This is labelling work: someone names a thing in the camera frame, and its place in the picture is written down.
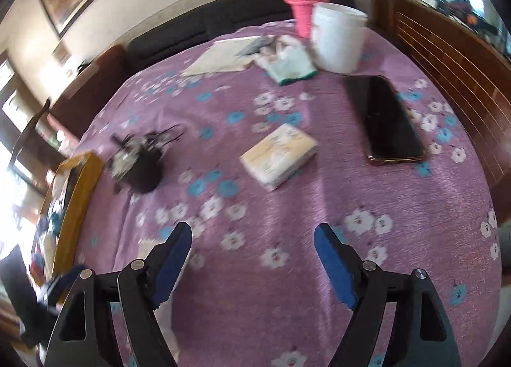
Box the wooden sideboard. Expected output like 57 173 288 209
372 0 510 222

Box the white green-edged cloth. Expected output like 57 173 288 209
254 35 318 86

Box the white paper booklet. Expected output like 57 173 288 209
182 35 275 77

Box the purple floral tablecloth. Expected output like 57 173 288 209
77 33 500 366

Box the black electric motor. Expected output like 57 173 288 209
106 124 185 195

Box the black smartphone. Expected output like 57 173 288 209
344 76 426 165

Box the beige facial tissue pack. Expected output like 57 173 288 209
240 123 318 191

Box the dark red armchair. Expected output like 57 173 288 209
50 45 130 140

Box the black sofa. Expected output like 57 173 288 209
125 0 356 75

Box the white plastic bucket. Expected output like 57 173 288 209
310 2 368 74

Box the yellow-rimmed cardboard tray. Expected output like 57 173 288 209
28 151 103 287

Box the wooden chair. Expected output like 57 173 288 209
8 98 51 172

